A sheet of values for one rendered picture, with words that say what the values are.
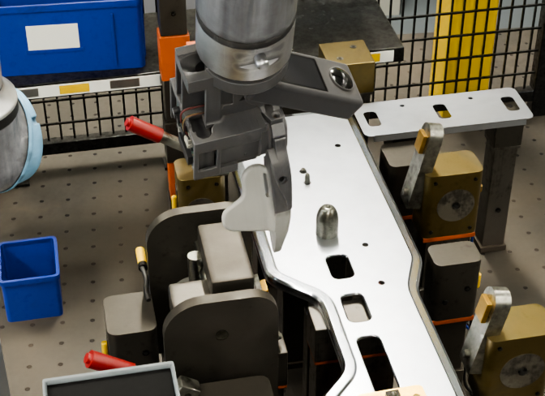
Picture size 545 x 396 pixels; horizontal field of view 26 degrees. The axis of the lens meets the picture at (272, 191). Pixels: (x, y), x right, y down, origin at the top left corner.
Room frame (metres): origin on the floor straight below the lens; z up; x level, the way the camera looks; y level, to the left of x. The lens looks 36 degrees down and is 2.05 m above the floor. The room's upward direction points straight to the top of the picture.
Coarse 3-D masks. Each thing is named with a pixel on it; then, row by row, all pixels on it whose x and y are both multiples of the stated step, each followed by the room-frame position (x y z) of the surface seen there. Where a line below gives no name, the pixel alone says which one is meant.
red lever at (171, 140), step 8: (128, 120) 1.41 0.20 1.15; (136, 120) 1.41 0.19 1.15; (128, 128) 1.40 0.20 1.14; (136, 128) 1.40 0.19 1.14; (144, 128) 1.41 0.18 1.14; (152, 128) 1.41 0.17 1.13; (160, 128) 1.42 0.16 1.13; (144, 136) 1.40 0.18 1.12; (152, 136) 1.41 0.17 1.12; (160, 136) 1.41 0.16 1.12; (168, 136) 1.42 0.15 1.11; (176, 136) 1.43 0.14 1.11; (168, 144) 1.41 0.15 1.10; (176, 144) 1.41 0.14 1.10
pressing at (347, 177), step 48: (288, 144) 1.57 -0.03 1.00; (240, 192) 1.44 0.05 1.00; (336, 192) 1.44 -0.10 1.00; (384, 192) 1.44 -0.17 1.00; (288, 240) 1.32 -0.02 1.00; (336, 240) 1.32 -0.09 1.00; (384, 240) 1.32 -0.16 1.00; (288, 288) 1.22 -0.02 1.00; (336, 288) 1.22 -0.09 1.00; (384, 288) 1.22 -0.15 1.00; (336, 336) 1.12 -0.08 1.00; (384, 336) 1.12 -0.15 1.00; (432, 336) 1.13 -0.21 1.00; (336, 384) 1.03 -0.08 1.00; (432, 384) 1.04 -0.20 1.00
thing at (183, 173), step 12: (180, 168) 1.43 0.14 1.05; (180, 180) 1.40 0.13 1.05; (192, 180) 1.40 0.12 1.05; (204, 180) 1.40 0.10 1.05; (216, 180) 1.40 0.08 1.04; (180, 192) 1.40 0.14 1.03; (192, 192) 1.40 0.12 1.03; (204, 192) 1.40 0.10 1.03; (216, 192) 1.40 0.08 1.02; (180, 204) 1.40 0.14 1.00; (192, 204) 1.40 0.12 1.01
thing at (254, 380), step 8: (256, 376) 0.97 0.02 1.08; (200, 384) 0.96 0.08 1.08; (208, 384) 0.96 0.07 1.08; (216, 384) 0.96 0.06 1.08; (224, 384) 0.96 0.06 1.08; (232, 384) 0.96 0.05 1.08; (240, 384) 0.96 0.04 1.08; (248, 384) 0.96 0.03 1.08; (256, 384) 0.96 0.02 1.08; (264, 384) 0.96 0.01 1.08; (200, 392) 0.94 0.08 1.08; (208, 392) 0.94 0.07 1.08; (216, 392) 0.94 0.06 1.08; (224, 392) 0.94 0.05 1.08; (232, 392) 0.94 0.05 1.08; (240, 392) 0.94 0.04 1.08; (248, 392) 0.94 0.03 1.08; (256, 392) 0.94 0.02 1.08; (264, 392) 0.94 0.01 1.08
